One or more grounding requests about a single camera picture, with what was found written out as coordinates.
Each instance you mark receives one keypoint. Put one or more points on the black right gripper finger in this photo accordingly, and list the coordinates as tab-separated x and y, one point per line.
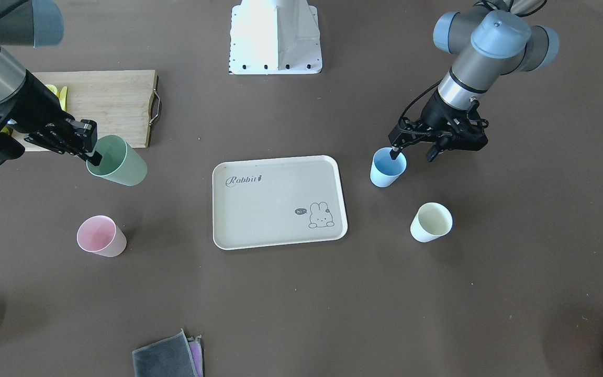
86	131
86	153

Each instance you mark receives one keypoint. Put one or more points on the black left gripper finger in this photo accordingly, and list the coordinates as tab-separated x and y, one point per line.
439	146
398	145

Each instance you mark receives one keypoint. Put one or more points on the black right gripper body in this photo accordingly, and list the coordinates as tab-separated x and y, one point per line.
38	111

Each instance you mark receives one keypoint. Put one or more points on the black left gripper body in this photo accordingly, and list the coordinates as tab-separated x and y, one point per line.
436	114

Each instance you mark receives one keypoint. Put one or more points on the blue plastic cup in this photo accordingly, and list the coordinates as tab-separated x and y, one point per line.
384	169

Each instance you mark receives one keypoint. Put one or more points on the green plastic cup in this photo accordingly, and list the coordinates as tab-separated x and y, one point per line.
120	162

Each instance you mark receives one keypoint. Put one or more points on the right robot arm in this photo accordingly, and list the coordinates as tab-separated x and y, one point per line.
31	23

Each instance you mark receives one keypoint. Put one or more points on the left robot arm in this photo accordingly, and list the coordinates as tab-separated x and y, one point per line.
489	40

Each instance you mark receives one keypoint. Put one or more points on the cream rabbit tray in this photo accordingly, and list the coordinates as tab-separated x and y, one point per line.
281	201

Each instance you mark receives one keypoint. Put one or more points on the yellow plastic knife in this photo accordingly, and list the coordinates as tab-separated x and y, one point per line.
61	94

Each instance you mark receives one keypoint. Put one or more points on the wooden cutting board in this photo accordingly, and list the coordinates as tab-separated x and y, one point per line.
120	102

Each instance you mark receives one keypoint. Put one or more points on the cream plastic cup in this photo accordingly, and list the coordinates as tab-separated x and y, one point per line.
432	221

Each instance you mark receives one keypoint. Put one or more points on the pink plastic cup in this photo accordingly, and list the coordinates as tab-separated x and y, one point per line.
100	235

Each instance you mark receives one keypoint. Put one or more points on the grey folded cloth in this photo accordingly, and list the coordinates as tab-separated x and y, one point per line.
178	355

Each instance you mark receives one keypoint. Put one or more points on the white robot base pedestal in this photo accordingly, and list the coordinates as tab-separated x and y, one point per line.
274	37

